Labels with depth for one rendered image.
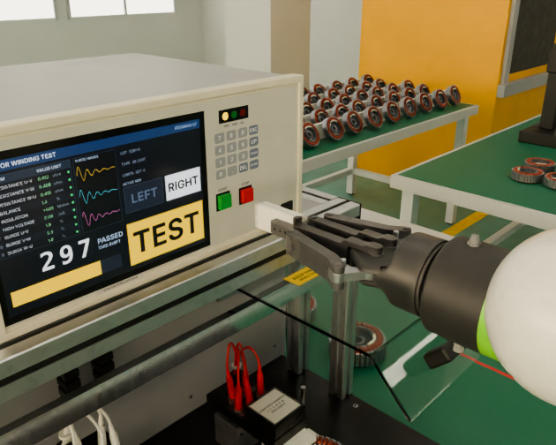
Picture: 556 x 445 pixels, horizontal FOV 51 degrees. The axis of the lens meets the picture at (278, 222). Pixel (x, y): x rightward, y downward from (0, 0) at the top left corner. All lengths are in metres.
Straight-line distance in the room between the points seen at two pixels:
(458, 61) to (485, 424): 3.33
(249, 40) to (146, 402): 3.94
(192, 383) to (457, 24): 3.50
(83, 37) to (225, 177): 7.08
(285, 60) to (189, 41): 4.14
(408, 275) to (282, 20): 4.13
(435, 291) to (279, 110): 0.36
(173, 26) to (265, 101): 7.75
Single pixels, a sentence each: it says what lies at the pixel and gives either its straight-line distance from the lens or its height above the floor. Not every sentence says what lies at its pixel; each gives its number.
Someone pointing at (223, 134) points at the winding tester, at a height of 1.27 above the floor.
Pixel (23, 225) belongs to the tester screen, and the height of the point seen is 1.23.
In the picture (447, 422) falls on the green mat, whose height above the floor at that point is 0.75.
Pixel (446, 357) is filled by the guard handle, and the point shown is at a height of 1.05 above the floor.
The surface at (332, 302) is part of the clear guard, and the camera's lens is 0.73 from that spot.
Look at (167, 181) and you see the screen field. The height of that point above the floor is 1.23.
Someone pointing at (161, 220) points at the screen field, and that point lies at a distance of 0.67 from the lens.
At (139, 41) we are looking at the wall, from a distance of 8.17.
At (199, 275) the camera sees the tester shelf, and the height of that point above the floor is 1.11.
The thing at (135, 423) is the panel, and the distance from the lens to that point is 0.96.
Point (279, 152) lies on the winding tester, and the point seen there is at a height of 1.22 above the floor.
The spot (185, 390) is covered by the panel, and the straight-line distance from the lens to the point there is 1.00.
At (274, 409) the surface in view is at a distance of 0.87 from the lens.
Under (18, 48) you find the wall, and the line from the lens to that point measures 7.41.
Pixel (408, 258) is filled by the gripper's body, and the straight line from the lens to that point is 0.53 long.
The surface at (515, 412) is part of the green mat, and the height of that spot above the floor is 0.75.
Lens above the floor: 1.44
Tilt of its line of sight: 23 degrees down
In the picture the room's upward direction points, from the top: straight up
